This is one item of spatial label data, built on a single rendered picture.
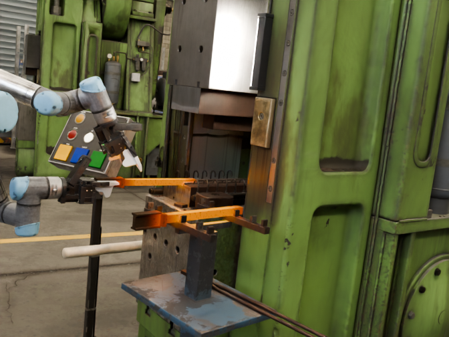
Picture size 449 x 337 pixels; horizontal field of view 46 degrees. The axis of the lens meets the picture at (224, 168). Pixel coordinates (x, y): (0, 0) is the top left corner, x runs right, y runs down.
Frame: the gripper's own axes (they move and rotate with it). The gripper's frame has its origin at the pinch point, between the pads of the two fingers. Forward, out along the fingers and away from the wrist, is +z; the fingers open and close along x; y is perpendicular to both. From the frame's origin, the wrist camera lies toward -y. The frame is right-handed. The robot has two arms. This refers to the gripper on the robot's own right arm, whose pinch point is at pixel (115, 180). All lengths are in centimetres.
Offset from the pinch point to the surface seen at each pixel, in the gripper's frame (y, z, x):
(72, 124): -13, 9, -68
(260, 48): -52, 37, 27
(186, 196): 5.4, 27.7, 4.9
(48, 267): 99, 43, -184
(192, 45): -51, 27, 0
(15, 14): -126, 168, -782
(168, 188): 5.2, 27.7, -8.8
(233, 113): -28, 44, 8
